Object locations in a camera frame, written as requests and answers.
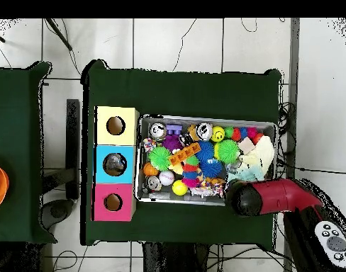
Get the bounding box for mint knitted cloth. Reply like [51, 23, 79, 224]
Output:
[228, 165, 264, 182]

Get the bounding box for wooden box with three holes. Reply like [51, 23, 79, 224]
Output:
[91, 105, 140, 222]

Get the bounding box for purple monster toy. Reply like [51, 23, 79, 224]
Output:
[162, 135, 184, 152]

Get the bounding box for orange toy building block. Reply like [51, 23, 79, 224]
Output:
[168, 142, 201, 166]

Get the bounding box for green spiky rubber ball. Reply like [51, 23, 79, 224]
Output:
[147, 145, 172, 171]

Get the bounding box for silver drink can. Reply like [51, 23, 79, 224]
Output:
[147, 122, 167, 141]

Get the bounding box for crushed silver can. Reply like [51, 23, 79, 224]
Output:
[195, 122, 213, 142]

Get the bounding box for yellow smiley ball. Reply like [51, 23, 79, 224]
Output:
[210, 125, 225, 142]

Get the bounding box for dark green table cloth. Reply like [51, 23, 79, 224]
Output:
[79, 59, 282, 247]
[0, 61, 57, 245]

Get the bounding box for cream knitted cloth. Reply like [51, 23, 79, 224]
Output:
[238, 135, 275, 178]

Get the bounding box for grey stand base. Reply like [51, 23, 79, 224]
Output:
[40, 198, 75, 231]

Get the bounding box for black tripod leg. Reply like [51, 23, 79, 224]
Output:
[45, 18, 74, 52]

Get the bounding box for wire mesh bin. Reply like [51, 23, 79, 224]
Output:
[135, 113, 278, 210]

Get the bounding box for black floor cable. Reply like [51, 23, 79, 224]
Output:
[277, 159, 346, 174]

